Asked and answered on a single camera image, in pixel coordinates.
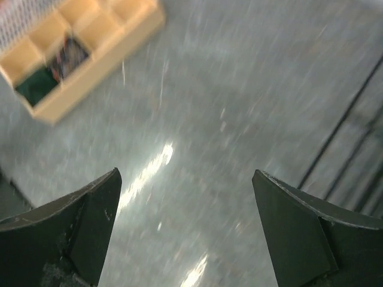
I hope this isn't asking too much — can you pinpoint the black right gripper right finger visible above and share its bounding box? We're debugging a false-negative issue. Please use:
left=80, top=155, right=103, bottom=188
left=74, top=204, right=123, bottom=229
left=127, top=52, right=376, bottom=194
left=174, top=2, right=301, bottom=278
left=252, top=170, right=382, bottom=286

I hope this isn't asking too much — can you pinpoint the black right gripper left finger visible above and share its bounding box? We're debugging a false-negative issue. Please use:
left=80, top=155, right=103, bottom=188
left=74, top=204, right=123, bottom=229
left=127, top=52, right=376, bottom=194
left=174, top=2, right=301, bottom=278
left=1, top=168, right=122, bottom=286

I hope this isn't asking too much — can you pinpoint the rolled dark green tie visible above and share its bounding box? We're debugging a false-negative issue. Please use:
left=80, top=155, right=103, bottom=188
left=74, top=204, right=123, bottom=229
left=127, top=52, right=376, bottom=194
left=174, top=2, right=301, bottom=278
left=15, top=66, right=59, bottom=106

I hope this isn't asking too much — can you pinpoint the rolled multicolour striped tie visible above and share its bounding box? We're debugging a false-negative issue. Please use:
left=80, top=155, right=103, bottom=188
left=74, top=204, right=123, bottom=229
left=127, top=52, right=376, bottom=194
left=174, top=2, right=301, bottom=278
left=48, top=36, right=89, bottom=82

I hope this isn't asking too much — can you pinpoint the wooden compartment box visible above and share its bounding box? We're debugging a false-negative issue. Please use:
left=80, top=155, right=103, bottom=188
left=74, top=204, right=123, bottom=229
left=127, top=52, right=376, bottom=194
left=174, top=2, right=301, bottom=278
left=1, top=1, right=165, bottom=125

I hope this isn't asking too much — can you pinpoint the white plastic basket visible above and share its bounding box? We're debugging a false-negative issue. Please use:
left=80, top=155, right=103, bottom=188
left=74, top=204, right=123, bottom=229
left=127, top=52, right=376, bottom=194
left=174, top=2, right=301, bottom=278
left=1, top=0, right=62, bottom=53

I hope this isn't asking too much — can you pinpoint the black wire rack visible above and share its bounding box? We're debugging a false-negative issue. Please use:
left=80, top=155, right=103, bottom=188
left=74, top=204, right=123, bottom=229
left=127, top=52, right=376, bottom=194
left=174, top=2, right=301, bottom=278
left=297, top=59, right=382, bottom=219

